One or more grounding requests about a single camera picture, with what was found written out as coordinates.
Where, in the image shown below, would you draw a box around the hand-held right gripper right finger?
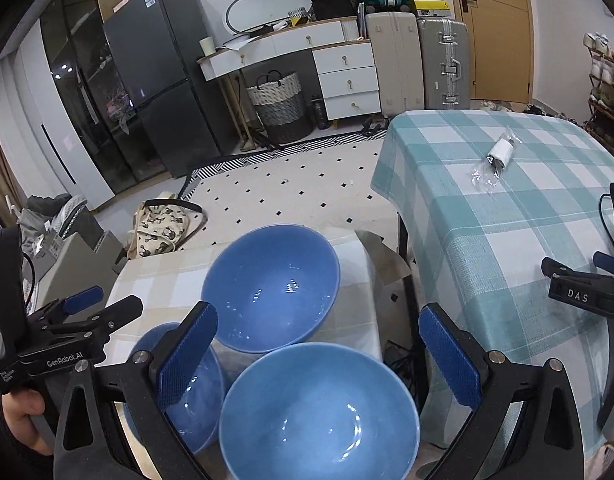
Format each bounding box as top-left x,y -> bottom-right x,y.
418,302 -> 585,480

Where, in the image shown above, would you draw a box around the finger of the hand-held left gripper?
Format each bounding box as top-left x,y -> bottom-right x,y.
28,285 -> 106,329
49,294 -> 145,349

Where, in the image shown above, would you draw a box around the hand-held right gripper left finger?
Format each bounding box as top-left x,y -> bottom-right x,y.
53,301 -> 220,480

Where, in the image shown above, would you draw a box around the light blue bowl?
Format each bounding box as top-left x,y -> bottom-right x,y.
218,342 -> 422,480

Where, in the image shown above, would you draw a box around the person's left hand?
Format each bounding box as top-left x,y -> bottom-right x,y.
3,390 -> 56,455

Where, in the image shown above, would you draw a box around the grey cabinet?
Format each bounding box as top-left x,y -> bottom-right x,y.
24,232 -> 128,311

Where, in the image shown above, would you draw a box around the beige checked tablecloth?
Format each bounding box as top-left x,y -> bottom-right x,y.
104,237 -> 385,480

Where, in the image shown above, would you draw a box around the patterned cloth bag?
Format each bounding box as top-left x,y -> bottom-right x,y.
127,200 -> 208,258

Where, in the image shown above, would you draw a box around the person's dark clothing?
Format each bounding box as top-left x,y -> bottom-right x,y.
0,425 -> 55,480

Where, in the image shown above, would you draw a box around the grey cardboard flap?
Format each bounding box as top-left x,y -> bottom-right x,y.
356,230 -> 412,301

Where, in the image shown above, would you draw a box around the teal checked tablecloth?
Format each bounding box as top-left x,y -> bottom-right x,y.
371,109 -> 614,453

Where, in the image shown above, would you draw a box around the black gripper device on tripod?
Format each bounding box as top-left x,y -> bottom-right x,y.
541,182 -> 614,318

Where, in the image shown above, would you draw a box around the plastic wrapped white item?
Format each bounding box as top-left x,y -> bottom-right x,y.
469,127 -> 518,195

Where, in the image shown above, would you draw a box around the black and white rug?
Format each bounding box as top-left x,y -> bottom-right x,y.
182,127 -> 402,251

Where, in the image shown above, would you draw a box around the dark glass cabinet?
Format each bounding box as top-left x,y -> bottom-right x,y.
39,0 -> 138,196

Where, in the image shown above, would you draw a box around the dark grey fridge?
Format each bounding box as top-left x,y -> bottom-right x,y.
103,0 -> 228,178

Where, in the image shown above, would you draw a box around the woven laundry basket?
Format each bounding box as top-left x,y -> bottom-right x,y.
245,71 -> 312,145

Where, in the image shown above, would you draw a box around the dark water bottle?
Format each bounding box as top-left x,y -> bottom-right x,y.
311,95 -> 330,130

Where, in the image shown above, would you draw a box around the silver suitcase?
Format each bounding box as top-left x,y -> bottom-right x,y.
417,17 -> 472,110

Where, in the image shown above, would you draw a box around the white desk with drawers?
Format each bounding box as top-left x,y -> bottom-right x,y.
197,15 -> 382,121

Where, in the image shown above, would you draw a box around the beige suitcase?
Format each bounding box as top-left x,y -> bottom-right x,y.
364,10 -> 425,116

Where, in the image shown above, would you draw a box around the shoe rack with shoes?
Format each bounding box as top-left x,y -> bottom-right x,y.
582,32 -> 614,156

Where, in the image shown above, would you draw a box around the wooden door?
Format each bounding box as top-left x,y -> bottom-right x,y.
447,0 -> 535,106

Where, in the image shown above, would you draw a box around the oval mirror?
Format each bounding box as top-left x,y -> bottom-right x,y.
224,0 -> 318,36

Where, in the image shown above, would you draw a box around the yellow and black box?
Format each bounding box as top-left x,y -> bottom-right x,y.
412,0 -> 450,18

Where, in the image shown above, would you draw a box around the black cables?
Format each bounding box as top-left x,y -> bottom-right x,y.
384,340 -> 430,411

